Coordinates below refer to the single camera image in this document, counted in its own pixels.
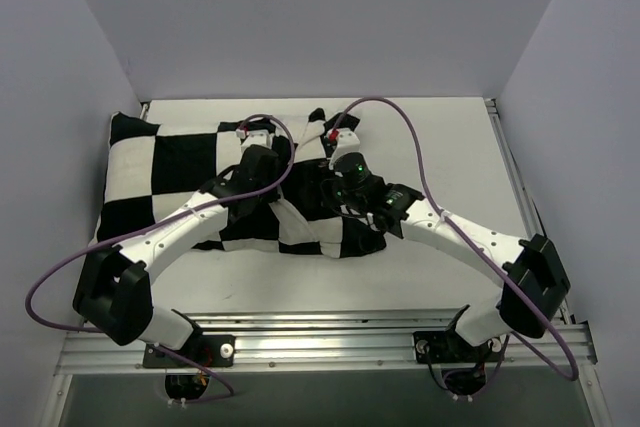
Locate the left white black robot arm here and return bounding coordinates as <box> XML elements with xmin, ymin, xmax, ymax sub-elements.
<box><xmin>72</xmin><ymin>145</ymin><xmax>284</xmax><ymax>350</ymax></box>

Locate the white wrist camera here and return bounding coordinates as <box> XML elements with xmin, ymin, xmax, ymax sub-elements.
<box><xmin>236</xmin><ymin>129</ymin><xmax>272</xmax><ymax>153</ymax></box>
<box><xmin>324</xmin><ymin>128</ymin><xmax>360</xmax><ymax>170</ymax></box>

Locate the right aluminium side rail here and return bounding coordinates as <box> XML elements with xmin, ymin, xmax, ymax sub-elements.
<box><xmin>483</xmin><ymin>98</ymin><xmax>576</xmax><ymax>323</ymax></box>

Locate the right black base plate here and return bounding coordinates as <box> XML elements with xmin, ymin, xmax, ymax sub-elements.
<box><xmin>412</xmin><ymin>331</ymin><xmax>501</xmax><ymax>364</ymax></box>

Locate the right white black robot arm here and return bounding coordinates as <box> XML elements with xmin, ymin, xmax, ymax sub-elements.
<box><xmin>325</xmin><ymin>152</ymin><xmax>570</xmax><ymax>347</ymax></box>

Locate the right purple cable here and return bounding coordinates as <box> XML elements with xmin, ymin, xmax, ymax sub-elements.
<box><xmin>332</xmin><ymin>96</ymin><xmax>581</xmax><ymax>381</ymax></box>

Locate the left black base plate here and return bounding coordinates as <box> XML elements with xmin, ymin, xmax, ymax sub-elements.
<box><xmin>142</xmin><ymin>334</ymin><xmax>236</xmax><ymax>369</ymax></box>

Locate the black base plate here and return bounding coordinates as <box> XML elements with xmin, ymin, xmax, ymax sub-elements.
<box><xmin>412</xmin><ymin>331</ymin><xmax>501</xmax><ymax>364</ymax></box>
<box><xmin>142</xmin><ymin>334</ymin><xmax>236</xmax><ymax>369</ymax></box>

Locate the aluminium front rail frame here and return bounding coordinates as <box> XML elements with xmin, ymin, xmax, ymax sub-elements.
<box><xmin>42</xmin><ymin>310</ymin><xmax>611</xmax><ymax>426</ymax></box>

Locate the black white checkered pillowcase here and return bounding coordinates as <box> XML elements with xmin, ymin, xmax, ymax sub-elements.
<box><xmin>94</xmin><ymin>108</ymin><xmax>386</xmax><ymax>258</ymax></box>

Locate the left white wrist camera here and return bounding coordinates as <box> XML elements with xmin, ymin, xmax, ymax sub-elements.
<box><xmin>236</xmin><ymin>129</ymin><xmax>272</xmax><ymax>153</ymax></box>

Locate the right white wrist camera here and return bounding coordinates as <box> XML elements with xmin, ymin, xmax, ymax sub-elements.
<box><xmin>324</xmin><ymin>128</ymin><xmax>360</xmax><ymax>170</ymax></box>

